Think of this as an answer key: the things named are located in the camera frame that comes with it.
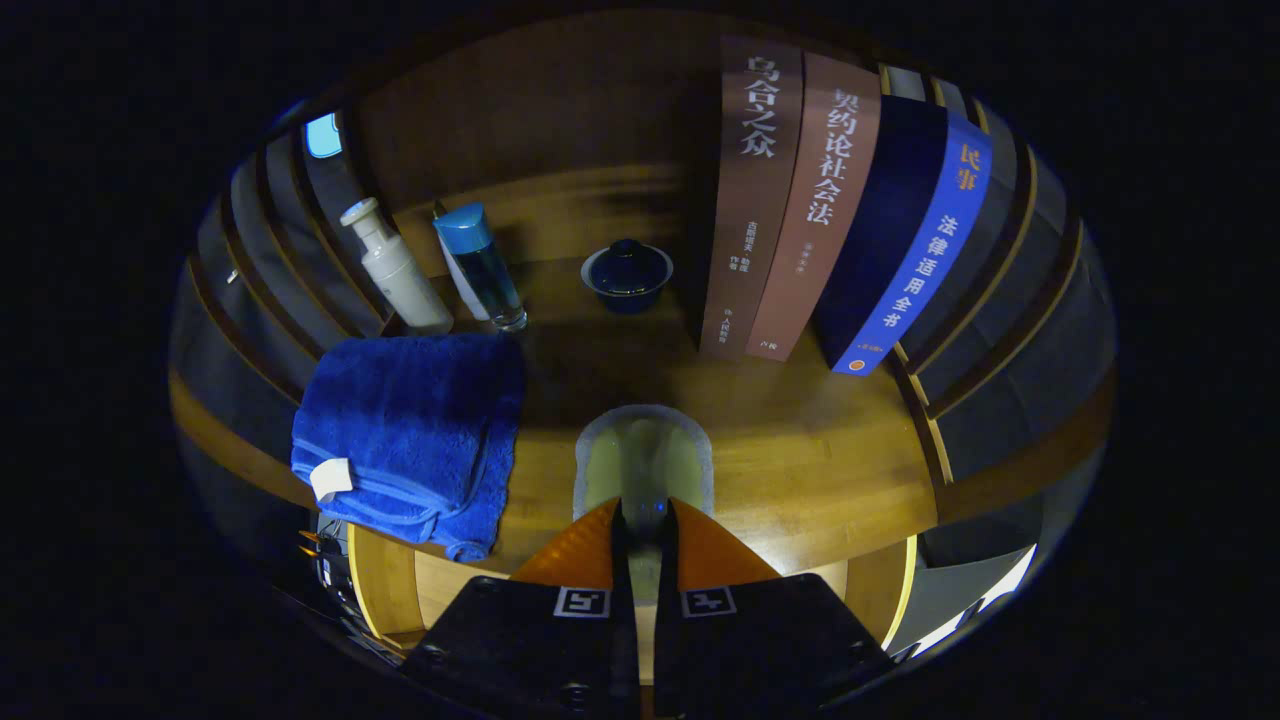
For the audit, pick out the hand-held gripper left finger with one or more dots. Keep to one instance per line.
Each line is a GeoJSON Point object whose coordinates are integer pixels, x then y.
{"type": "Point", "coordinates": [624, 650]}

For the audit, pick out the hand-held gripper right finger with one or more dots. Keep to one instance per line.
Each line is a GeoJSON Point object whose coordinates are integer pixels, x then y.
{"type": "Point", "coordinates": [668, 650]}

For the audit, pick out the wooden drawer with black knob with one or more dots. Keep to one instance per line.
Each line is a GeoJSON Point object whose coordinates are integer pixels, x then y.
{"type": "Point", "coordinates": [385, 590]}

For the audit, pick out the wooden countertop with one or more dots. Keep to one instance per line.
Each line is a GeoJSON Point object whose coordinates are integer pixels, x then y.
{"type": "Point", "coordinates": [800, 470]}

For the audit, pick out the wooden cabinet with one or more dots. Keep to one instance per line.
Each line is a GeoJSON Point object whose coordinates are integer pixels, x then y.
{"type": "Point", "coordinates": [550, 110]}

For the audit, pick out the blue folded towel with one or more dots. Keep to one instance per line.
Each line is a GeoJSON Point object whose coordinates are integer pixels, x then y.
{"type": "Point", "coordinates": [420, 420]}

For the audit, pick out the dark blue lidded teacup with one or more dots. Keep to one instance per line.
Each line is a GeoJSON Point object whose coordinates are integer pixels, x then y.
{"type": "Point", "coordinates": [627, 275]}

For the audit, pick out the teal capped bottle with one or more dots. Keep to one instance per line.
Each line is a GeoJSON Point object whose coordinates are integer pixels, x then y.
{"type": "Point", "coordinates": [490, 275]}

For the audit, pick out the white pump bottle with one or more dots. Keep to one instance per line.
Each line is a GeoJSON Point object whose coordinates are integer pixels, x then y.
{"type": "Point", "coordinates": [405, 280]}

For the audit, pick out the reddish brown book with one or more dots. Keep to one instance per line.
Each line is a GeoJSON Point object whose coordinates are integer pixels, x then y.
{"type": "Point", "coordinates": [815, 200]}

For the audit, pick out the blue book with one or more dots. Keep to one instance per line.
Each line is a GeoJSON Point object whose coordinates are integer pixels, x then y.
{"type": "Point", "coordinates": [930, 240]}

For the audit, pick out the black backdrop cloth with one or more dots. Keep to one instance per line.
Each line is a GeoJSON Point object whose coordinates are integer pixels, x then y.
{"type": "Point", "coordinates": [330, 190]}

